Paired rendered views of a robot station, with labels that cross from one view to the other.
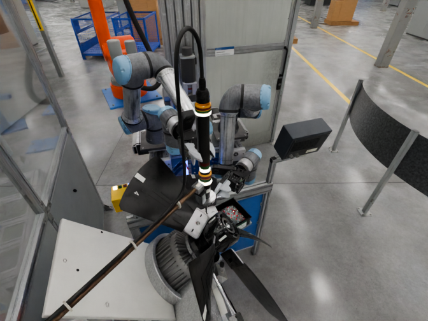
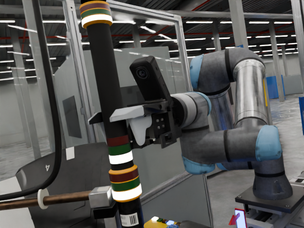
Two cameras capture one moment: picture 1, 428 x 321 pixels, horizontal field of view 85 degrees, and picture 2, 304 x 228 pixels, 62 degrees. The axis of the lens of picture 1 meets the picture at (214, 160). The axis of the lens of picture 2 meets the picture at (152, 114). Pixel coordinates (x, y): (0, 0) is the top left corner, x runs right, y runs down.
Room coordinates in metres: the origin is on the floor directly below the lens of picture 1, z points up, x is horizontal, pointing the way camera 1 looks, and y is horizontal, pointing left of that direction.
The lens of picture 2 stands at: (0.44, -0.33, 1.50)
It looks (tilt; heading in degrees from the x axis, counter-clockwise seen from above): 3 degrees down; 62
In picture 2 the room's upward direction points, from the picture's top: 10 degrees counter-clockwise
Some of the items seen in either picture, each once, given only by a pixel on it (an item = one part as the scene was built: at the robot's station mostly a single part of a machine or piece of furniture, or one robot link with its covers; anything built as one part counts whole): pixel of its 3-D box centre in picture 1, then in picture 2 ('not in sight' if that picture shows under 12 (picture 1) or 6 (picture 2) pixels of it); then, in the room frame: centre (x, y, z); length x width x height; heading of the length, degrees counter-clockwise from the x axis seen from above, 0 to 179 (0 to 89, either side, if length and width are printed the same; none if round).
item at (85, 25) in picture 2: (202, 108); (96, 16); (0.57, 0.03, 1.63); 0.04 x 0.04 x 0.03
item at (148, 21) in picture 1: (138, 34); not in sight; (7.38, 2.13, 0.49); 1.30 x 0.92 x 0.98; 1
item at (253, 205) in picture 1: (206, 237); not in sight; (0.94, 0.05, 0.45); 0.82 x 0.02 x 0.66; 109
